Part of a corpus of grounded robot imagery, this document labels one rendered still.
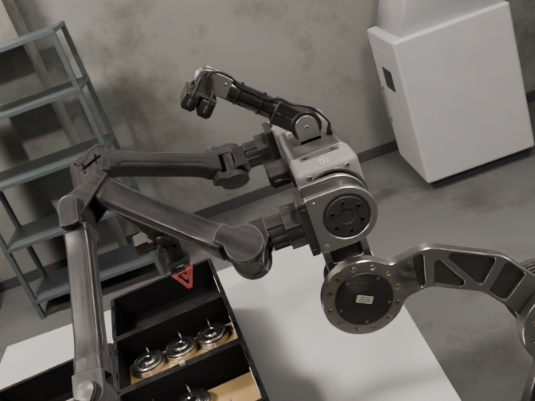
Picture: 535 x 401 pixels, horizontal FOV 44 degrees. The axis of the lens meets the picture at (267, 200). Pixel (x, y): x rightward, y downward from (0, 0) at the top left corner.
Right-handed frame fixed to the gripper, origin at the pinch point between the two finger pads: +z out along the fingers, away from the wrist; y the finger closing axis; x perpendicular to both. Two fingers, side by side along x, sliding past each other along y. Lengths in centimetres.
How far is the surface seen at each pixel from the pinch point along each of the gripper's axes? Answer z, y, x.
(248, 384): 23.5, 29.6, 5.4
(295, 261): 37, -52, 39
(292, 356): 36.9, 7.6, 20.6
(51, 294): 87, -245, -109
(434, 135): 72, -194, 164
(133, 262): 89, -243, -49
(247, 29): -20, -295, 91
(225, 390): 23.4, 27.7, -1.5
